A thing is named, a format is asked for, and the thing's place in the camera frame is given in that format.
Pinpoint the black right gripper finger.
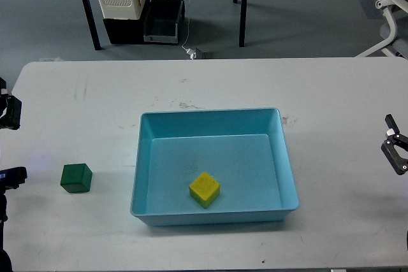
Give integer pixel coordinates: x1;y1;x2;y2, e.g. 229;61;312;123
381;114;407;175

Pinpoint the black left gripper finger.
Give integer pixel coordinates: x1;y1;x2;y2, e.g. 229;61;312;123
1;78;22;130

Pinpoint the green wooden cube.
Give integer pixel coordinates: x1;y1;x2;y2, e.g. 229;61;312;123
60;163;92;193

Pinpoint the yellow wooden cube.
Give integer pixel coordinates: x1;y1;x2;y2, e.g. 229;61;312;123
189;171;221;209

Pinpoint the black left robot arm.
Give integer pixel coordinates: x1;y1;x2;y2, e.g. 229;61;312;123
1;78;26;271

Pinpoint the black storage box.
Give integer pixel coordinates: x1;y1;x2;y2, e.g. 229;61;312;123
103;0;150;45

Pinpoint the black table leg left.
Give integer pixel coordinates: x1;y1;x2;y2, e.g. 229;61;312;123
82;0;102;51

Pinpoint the light blue plastic tray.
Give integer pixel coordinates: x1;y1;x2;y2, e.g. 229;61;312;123
130;108;299;226

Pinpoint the white office chair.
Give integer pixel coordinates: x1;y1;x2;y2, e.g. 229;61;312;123
358;0;407;59

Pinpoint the dark grey open bin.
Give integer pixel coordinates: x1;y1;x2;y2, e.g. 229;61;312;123
143;0;185;44

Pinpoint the white power adapter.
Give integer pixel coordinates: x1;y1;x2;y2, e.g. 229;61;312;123
186;48;206;60

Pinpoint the black table leg right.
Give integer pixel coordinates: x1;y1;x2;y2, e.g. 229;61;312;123
238;0;247;47

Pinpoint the white hanging cable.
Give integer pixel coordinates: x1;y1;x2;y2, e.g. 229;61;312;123
181;0;193;50

